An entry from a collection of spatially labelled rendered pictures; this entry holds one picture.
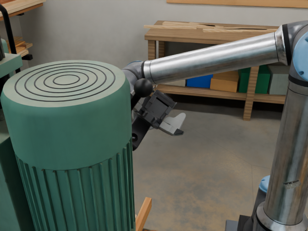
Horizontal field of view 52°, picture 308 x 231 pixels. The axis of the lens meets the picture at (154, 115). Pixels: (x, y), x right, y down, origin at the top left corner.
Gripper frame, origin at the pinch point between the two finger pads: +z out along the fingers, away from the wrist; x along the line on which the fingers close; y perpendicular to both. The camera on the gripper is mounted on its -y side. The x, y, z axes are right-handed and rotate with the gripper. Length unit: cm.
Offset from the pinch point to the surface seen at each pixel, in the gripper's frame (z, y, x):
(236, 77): -250, 119, 67
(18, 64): 17.4, -8.4, -23.1
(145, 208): -31.7, -21.0, 17.2
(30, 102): 28.4, -11.5, -15.3
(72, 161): 26.3, -14.5, -7.1
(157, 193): -170, -23, 49
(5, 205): 13.8, -27.8, -12.0
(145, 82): 12.9, 2.2, -5.6
